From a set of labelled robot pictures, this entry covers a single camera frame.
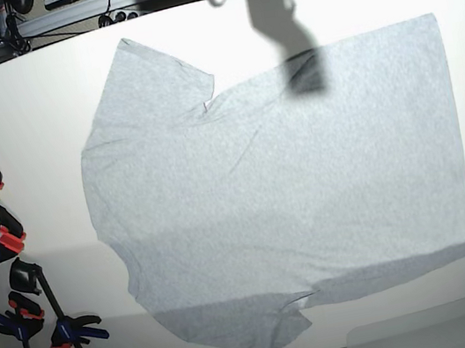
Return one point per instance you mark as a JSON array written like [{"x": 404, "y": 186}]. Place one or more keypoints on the grey T-shirt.
[{"x": 336, "y": 175}]

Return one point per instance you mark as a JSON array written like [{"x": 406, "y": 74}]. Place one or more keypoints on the lower blue red bar clamp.
[{"x": 24, "y": 321}]

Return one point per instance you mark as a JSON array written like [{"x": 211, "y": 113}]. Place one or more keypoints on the long black bar clamp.
[{"x": 69, "y": 332}]

